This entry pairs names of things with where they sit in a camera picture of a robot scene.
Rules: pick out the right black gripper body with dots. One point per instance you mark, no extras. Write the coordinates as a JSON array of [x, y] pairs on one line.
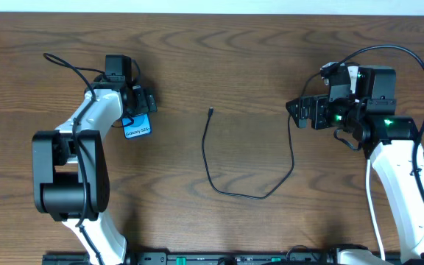
[[319, 112]]

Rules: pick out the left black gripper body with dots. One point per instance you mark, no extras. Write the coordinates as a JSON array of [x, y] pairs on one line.
[[143, 101]]

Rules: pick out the blue Galaxy smartphone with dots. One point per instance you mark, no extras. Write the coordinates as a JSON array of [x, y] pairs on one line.
[[136, 126]]

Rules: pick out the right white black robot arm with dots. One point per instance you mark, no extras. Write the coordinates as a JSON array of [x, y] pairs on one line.
[[390, 147]]

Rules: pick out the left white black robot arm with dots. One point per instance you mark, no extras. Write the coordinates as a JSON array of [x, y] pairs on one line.
[[69, 169]]

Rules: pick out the white USB charger plug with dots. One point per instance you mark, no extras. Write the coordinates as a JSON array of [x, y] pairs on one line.
[[353, 74]]

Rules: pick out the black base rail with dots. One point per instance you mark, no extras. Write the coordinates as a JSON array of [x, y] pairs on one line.
[[161, 258]]

